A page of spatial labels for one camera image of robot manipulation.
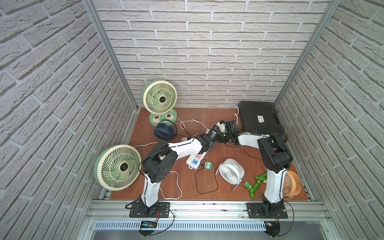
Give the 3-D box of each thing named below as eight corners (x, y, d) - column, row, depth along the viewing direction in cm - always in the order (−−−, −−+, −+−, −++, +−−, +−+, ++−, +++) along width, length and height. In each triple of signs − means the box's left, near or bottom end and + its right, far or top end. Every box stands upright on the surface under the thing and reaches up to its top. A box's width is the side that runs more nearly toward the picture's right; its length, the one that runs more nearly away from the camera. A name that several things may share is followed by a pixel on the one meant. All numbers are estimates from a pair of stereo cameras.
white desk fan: (215, 174, 87) (218, 166, 77) (224, 164, 92) (227, 155, 81) (234, 190, 82) (240, 183, 71) (242, 179, 86) (248, 170, 76)
